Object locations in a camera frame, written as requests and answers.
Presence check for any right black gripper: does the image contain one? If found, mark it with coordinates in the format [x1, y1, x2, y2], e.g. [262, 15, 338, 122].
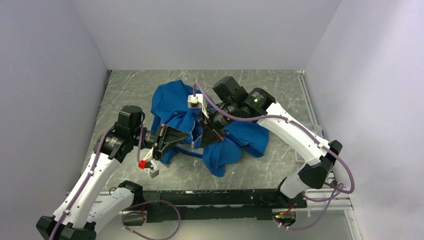
[198, 100, 239, 148]

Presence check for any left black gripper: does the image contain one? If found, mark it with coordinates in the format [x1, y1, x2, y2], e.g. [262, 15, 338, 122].
[131, 123, 190, 161]

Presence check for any blue zip jacket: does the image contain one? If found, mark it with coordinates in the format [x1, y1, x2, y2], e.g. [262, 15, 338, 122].
[150, 79, 270, 178]

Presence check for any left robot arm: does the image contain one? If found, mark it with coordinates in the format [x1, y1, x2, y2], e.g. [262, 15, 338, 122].
[36, 105, 189, 240]

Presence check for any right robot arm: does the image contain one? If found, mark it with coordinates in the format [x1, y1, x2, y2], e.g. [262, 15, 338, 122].
[187, 76, 343, 208]

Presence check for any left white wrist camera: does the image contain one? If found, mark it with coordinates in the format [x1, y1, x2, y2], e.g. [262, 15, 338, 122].
[138, 148, 159, 179]

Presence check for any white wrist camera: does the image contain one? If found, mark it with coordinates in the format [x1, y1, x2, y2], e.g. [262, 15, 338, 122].
[187, 94, 209, 118]
[138, 148, 159, 179]

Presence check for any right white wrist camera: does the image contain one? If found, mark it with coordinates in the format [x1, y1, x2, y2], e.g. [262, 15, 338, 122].
[187, 94, 209, 118]

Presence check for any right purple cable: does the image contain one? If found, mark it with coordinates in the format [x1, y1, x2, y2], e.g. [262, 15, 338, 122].
[192, 81, 355, 232]

